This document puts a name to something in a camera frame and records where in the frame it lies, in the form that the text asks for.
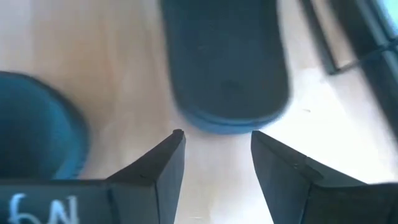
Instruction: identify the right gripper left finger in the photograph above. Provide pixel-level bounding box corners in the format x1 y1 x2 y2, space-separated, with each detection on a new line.
0 128 187 224

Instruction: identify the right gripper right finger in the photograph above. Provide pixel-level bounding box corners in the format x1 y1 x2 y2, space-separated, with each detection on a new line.
250 129 398 224

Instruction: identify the black slide sandal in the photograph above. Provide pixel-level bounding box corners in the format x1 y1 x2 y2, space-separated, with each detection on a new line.
159 0 292 135
0 70 91 180

